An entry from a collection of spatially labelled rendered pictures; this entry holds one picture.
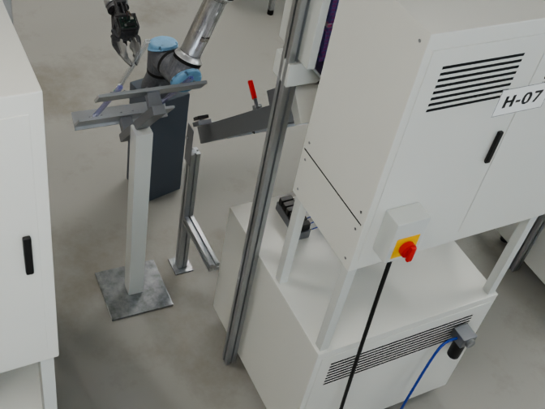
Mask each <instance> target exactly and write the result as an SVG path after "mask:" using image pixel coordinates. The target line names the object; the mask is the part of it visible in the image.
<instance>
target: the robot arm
mask: <svg viewBox="0 0 545 409"><path fill-rule="evenodd" d="M232 1H233V0H203V1H202V3H201V5H200V8H199V10H198V12H197V14H196V16H195V18H194V20H193V22H192V24H191V27H190V29H189V31H188V33H187V35H186V37H185V39H184V41H183V43H182V46H181V47H180V48H178V42H177V41H176V40H175V39H174V38H172V37H166V36H159V37H154V38H152V39H151V40H150V44H149V45H148V61H147V71H146V74H145V76H144V78H143V80H142V88H146V87H148V88H153V87H158V86H159V85H160V86H166V85H171V84H180V83H181V82H183V81H184V80H185V79H186V78H187V77H188V76H193V77H194V79H193V80H192V81H191V82H193V81H201V78H202V75H201V72H200V71H199V69H200V67H201V65H202V60H201V56H202V54H203V52H204V50H205V48H206V46H207V44H208V41H209V39H210V37H211V35H212V33H213V31H214V29H215V27H216V26H217V23H218V21H219V19H220V18H221V15H222V13H223V11H224V9H225V7H226V5H227V3H229V2H232ZM104 4H105V8H106V9H107V11H108V13H109V14H110V15H111V24H112V25H111V26H112V29H111V32H112V35H111V36H110V37H111V42H112V46H113V47H114V49H115V50H116V52H117V53H118V55H119V56H120V57H121V58H122V59H123V61H124V62H125V63H127V64H128V65H129V66H130V67H132V64H131V60H130V59H129V57H128V53H127V42H128V41H129V42H130V45H129V46H130V49H131V50H132V52H133V57H135V56H136V54H137V52H138V51H139V49H140V47H141V39H140V36H139V35H138V32H139V22H138V20H137V17H136V13H130V12H128V11H129V5H128V1H127V0H104ZM136 21H137V22H136Z"/></svg>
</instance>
